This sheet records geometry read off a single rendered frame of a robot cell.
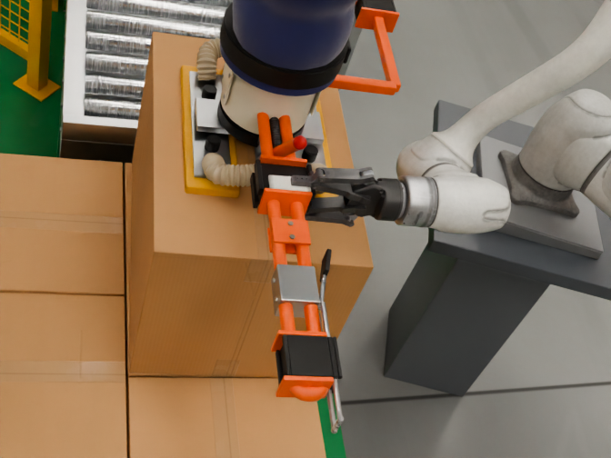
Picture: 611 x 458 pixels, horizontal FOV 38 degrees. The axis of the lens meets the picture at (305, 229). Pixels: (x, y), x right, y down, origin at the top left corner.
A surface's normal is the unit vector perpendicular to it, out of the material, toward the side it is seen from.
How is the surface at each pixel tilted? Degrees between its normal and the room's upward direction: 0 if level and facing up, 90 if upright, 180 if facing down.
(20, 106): 0
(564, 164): 86
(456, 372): 90
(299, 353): 0
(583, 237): 5
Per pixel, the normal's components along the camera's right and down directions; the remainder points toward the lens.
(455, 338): -0.12, 0.73
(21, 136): 0.25, -0.63
